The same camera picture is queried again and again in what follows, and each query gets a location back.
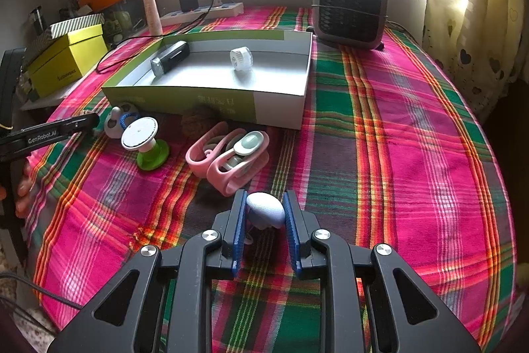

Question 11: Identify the grey portable heater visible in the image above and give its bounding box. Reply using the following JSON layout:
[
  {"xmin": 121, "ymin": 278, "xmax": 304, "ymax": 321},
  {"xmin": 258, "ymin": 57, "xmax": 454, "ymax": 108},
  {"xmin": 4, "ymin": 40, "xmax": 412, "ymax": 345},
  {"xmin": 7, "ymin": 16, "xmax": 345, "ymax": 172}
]
[{"xmin": 311, "ymin": 0, "xmax": 390, "ymax": 51}]

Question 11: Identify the white round ribbed cap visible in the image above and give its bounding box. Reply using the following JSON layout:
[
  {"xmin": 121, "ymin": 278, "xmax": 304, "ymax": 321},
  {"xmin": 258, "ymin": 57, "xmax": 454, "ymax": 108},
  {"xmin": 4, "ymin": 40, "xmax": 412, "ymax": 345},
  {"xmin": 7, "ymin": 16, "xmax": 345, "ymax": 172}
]
[{"xmin": 229, "ymin": 47, "xmax": 254, "ymax": 73}]

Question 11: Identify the person's left hand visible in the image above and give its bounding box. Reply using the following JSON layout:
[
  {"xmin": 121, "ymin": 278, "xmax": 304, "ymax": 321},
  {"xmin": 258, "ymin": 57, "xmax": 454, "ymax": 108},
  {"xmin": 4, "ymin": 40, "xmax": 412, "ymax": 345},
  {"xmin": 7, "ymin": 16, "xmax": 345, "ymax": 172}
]
[{"xmin": 15, "ymin": 162, "xmax": 33, "ymax": 219}]

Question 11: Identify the cream heart-print curtain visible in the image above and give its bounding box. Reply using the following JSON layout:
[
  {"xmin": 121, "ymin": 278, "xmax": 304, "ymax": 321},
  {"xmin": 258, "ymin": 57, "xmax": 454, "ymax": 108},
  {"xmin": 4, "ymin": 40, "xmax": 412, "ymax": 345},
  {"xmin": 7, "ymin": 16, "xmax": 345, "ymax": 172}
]
[{"xmin": 424, "ymin": 0, "xmax": 529, "ymax": 122}]

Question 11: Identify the thin black cable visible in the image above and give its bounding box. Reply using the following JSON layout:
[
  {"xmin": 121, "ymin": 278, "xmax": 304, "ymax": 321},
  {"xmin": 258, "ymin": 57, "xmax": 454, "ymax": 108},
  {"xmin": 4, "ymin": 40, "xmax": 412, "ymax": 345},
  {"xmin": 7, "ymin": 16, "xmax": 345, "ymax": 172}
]
[{"xmin": 0, "ymin": 272, "xmax": 85, "ymax": 312}]

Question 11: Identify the cream cosmetic tube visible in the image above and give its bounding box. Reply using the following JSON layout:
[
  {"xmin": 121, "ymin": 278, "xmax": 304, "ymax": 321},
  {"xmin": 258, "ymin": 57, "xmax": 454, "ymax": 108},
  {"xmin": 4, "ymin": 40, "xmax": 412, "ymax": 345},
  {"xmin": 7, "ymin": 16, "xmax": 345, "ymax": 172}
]
[{"xmin": 142, "ymin": 0, "xmax": 163, "ymax": 36}]

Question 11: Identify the white and blue power strip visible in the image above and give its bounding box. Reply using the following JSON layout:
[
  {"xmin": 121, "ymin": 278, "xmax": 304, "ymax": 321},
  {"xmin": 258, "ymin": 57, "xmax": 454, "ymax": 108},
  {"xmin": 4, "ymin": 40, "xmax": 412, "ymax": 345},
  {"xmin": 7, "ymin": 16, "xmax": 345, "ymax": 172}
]
[{"xmin": 159, "ymin": 1, "xmax": 244, "ymax": 27}]

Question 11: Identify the brown walnut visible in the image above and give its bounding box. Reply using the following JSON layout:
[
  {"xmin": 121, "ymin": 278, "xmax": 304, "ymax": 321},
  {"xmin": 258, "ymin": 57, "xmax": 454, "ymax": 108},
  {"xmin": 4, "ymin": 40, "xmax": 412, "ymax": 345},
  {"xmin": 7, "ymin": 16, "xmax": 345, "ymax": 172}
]
[{"xmin": 181, "ymin": 107, "xmax": 216, "ymax": 139}]

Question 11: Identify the blue braided cord bundle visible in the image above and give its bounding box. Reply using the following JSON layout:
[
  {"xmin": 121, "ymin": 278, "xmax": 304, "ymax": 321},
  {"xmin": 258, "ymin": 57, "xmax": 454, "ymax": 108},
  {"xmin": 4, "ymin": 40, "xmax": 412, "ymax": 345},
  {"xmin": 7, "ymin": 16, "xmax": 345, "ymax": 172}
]
[{"xmin": 118, "ymin": 110, "xmax": 143, "ymax": 131}]

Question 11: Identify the pink clip with mint pads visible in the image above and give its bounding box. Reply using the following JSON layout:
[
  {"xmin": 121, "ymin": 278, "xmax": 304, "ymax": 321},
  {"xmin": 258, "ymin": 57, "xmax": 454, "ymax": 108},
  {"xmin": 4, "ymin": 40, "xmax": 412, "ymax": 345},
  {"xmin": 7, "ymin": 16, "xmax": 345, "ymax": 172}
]
[
  {"xmin": 206, "ymin": 130, "xmax": 271, "ymax": 197},
  {"xmin": 185, "ymin": 120, "xmax": 232, "ymax": 178}
]

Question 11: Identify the grey striped box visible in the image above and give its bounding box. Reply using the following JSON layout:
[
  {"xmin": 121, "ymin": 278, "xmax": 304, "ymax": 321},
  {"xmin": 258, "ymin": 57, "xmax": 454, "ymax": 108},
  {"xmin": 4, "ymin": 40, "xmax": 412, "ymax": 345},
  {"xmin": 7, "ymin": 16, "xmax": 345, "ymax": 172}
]
[{"xmin": 25, "ymin": 13, "xmax": 106, "ymax": 60}]

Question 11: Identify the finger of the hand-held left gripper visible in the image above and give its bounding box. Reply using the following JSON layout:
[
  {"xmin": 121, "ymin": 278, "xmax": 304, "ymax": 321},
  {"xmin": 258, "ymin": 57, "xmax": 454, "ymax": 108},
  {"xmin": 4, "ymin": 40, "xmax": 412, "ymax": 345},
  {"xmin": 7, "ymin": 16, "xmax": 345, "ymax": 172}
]
[{"xmin": 62, "ymin": 112, "xmax": 101, "ymax": 136}]

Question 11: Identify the clear glass container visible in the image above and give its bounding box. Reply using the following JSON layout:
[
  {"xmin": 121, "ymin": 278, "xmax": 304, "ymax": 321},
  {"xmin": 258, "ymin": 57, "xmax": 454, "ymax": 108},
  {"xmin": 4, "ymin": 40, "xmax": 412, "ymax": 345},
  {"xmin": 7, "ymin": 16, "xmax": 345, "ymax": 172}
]
[{"xmin": 101, "ymin": 0, "xmax": 147, "ymax": 45}]

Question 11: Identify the yellow-green shoe box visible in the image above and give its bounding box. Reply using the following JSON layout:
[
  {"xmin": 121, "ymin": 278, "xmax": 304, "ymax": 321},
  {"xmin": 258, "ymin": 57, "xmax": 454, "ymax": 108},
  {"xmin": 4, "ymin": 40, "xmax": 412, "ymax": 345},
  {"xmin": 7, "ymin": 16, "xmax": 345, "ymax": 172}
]
[{"xmin": 25, "ymin": 24, "xmax": 109, "ymax": 98}]

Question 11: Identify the white disc on green base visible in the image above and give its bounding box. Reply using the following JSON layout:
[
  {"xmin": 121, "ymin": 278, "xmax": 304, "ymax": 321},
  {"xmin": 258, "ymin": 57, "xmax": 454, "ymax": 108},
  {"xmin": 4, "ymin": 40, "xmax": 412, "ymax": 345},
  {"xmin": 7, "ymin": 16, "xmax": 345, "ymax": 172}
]
[{"xmin": 121, "ymin": 116, "xmax": 170, "ymax": 172}]

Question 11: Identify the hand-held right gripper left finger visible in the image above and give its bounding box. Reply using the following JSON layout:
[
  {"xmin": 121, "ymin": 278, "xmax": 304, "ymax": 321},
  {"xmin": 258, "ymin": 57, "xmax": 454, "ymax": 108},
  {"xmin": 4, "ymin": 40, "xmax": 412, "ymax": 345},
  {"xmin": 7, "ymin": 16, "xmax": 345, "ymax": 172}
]
[{"xmin": 47, "ymin": 190, "xmax": 251, "ymax": 353}]

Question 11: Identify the white egg-shaped panda toy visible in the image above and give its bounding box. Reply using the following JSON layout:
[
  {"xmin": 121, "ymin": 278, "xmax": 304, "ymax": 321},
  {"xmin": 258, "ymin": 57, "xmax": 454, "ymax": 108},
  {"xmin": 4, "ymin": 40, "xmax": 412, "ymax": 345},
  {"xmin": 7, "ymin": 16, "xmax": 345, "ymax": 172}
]
[{"xmin": 103, "ymin": 102, "xmax": 139, "ymax": 139}]

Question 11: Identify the green and white cardboard box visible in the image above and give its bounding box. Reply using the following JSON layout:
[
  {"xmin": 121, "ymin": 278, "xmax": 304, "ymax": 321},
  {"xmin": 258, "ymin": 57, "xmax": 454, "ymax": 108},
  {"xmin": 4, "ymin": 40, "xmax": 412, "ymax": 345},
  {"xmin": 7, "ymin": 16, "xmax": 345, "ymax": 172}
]
[{"xmin": 101, "ymin": 29, "xmax": 315, "ymax": 130}]

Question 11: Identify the white egg-shaped massager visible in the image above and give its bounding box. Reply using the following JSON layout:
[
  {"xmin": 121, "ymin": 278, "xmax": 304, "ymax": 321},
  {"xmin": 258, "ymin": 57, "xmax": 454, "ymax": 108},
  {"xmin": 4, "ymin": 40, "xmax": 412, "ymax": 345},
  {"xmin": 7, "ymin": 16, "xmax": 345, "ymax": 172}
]
[{"xmin": 246, "ymin": 192, "xmax": 287, "ymax": 230}]

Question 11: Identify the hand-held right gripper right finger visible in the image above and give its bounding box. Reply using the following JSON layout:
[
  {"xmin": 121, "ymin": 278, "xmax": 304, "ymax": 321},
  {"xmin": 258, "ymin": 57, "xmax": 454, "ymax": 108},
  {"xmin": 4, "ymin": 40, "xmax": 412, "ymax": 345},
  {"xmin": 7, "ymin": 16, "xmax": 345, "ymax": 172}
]
[{"xmin": 282, "ymin": 190, "xmax": 482, "ymax": 353}]

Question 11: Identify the pink and green plaid blanket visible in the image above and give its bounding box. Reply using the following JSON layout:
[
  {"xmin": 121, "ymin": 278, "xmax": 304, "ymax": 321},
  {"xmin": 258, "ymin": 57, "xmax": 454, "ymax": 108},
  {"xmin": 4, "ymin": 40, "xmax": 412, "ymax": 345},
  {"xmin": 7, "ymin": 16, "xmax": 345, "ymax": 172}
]
[{"xmin": 25, "ymin": 5, "xmax": 519, "ymax": 353}]

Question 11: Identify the black stapler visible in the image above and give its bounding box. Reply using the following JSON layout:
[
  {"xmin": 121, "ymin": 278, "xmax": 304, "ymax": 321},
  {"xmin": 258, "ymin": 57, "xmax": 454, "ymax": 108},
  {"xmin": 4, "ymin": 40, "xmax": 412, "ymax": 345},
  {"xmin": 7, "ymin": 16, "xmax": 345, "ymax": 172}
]
[{"xmin": 150, "ymin": 41, "xmax": 191, "ymax": 77}]

